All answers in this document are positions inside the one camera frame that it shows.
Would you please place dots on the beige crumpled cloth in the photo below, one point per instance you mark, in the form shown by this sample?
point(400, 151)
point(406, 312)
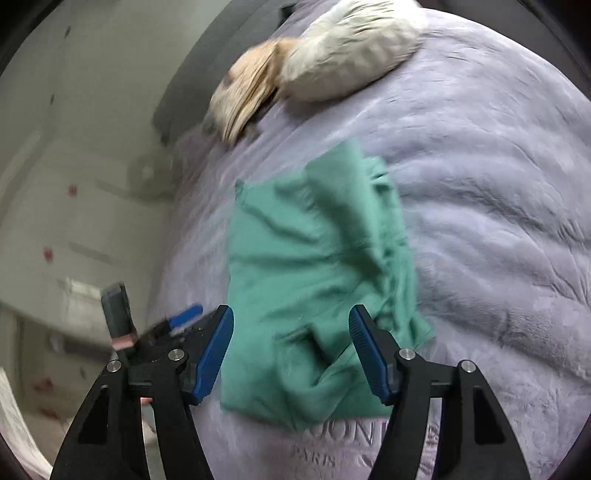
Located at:
point(249, 92)

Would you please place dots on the dark headboard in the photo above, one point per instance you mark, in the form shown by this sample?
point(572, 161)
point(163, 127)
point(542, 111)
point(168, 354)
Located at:
point(194, 78)

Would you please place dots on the purple embossed blanket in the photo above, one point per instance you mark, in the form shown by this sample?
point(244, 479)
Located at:
point(485, 207)

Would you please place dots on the cream pillow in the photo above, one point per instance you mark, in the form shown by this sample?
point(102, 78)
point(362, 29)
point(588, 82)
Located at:
point(351, 50)

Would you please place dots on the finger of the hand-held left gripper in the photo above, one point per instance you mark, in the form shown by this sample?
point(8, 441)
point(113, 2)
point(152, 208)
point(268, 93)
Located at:
point(184, 314)

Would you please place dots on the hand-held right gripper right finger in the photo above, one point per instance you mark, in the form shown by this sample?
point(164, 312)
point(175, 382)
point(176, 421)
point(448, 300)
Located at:
point(367, 350)

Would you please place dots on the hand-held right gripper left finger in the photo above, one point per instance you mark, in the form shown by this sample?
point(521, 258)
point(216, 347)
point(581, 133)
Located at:
point(214, 355)

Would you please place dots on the white patterned cloth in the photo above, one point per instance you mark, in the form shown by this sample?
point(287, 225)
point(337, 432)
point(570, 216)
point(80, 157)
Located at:
point(18, 429)

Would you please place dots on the green shirt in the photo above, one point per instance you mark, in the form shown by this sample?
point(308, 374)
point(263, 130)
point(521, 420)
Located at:
point(300, 286)

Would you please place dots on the white round fan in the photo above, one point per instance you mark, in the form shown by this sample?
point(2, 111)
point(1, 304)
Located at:
point(147, 174)

